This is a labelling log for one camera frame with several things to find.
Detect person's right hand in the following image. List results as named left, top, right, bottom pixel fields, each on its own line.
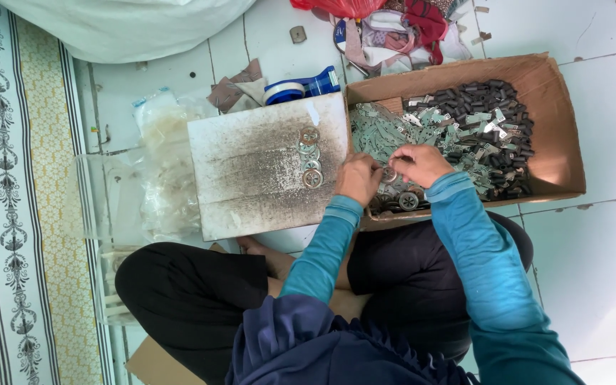
left=389, top=143, right=456, bottom=189

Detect person's left hand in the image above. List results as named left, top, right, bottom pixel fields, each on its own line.
left=334, top=153, right=385, bottom=209

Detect heap of silver metal plates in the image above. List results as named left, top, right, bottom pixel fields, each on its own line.
left=349, top=96, right=524, bottom=200

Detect heap of wheel-shaped metal parts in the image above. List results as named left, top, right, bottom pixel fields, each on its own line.
left=368, top=180, right=432, bottom=216

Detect small cardboard piece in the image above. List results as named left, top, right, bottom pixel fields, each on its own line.
left=375, top=96, right=405, bottom=114

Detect heap of black rubber tubes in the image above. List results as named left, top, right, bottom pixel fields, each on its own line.
left=401, top=79, right=537, bottom=202

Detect blue tape dispenser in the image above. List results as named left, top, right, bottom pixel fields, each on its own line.
left=263, top=66, right=341, bottom=106

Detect stained white work board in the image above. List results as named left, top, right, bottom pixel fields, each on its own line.
left=187, top=92, right=349, bottom=242

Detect heap of mixed cloths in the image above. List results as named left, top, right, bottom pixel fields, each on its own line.
left=332, top=0, right=473, bottom=76

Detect person's bare foot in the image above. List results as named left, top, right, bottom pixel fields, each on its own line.
left=235, top=236, right=299, bottom=281

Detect open cardboard box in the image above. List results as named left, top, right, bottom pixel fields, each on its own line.
left=344, top=52, right=587, bottom=232

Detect red plastic bag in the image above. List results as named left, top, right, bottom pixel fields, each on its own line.
left=290, top=0, right=389, bottom=20

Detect brown fabric scraps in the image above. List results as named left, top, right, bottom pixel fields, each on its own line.
left=206, top=58, right=266, bottom=114

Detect person's navy blue garment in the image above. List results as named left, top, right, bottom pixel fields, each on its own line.
left=225, top=294, right=481, bottom=385

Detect heap of clear plastic bags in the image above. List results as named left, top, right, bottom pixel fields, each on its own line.
left=64, top=88, right=219, bottom=248

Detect person's black trousers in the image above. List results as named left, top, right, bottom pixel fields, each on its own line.
left=115, top=211, right=534, bottom=385

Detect clear plastic packet of parts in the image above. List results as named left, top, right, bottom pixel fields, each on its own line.
left=95, top=245, right=144, bottom=327

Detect large white sack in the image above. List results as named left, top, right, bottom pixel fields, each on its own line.
left=0, top=0, right=258, bottom=64

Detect patterned floor mat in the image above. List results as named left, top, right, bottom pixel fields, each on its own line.
left=0, top=0, right=117, bottom=385

